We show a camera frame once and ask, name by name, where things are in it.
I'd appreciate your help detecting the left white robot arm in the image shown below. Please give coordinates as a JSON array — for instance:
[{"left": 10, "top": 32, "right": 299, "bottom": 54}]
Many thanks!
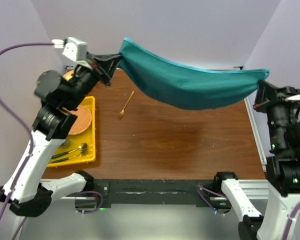
[{"left": 0, "top": 53, "right": 122, "bottom": 218}]

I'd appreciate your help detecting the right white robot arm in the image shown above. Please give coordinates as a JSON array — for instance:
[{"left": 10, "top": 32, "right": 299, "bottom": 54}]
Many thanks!
[{"left": 212, "top": 80, "right": 300, "bottom": 240}]

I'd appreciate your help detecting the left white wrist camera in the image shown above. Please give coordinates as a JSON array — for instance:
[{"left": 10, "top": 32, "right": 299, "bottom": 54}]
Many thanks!
[{"left": 51, "top": 37, "right": 88, "bottom": 63}]

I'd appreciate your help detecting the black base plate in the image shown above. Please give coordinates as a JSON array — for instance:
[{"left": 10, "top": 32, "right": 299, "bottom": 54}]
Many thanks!
[{"left": 84, "top": 179, "right": 231, "bottom": 213}]

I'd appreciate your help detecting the teal cloth napkin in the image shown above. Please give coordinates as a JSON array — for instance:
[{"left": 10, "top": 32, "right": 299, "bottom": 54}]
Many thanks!
[{"left": 119, "top": 37, "right": 270, "bottom": 110}]

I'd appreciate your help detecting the white grey mug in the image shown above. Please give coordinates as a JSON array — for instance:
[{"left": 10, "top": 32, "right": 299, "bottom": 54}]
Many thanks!
[{"left": 60, "top": 138, "right": 71, "bottom": 148}]

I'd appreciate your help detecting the gold spoon green handle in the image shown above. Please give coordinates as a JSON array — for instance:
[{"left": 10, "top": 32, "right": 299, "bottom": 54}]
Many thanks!
[{"left": 51, "top": 142, "right": 88, "bottom": 159}]

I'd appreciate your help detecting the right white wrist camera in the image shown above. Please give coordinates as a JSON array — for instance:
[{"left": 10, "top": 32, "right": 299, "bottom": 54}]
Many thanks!
[{"left": 284, "top": 91, "right": 300, "bottom": 103}]

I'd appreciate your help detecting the orange woven round mat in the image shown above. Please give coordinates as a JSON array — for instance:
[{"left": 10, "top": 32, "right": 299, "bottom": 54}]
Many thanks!
[{"left": 68, "top": 105, "right": 92, "bottom": 136}]

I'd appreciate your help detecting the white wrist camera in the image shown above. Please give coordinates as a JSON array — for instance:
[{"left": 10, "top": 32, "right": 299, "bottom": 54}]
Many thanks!
[
  {"left": 51, "top": 37, "right": 88, "bottom": 63},
  {"left": 284, "top": 91, "right": 300, "bottom": 103}
]

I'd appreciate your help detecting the gold utensil green handle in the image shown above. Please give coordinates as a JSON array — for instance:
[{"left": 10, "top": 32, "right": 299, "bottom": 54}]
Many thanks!
[{"left": 50, "top": 150, "right": 89, "bottom": 164}]

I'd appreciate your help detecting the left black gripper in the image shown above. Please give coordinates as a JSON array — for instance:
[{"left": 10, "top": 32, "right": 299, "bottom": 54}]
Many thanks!
[{"left": 66, "top": 50, "right": 124, "bottom": 109}]

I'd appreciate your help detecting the gold fork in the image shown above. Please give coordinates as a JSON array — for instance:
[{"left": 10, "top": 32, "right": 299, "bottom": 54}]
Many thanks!
[{"left": 118, "top": 90, "right": 135, "bottom": 119}]

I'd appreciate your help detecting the yellow plastic tray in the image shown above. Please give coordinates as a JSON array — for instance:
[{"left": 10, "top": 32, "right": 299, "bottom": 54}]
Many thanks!
[{"left": 47, "top": 96, "right": 96, "bottom": 168}]

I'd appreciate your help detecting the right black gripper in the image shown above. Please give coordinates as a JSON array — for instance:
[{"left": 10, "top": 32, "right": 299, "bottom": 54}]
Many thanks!
[{"left": 252, "top": 77, "right": 300, "bottom": 149}]

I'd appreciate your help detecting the beige round plate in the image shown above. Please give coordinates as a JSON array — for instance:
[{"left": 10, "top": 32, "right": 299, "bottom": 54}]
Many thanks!
[{"left": 63, "top": 69, "right": 74, "bottom": 81}]

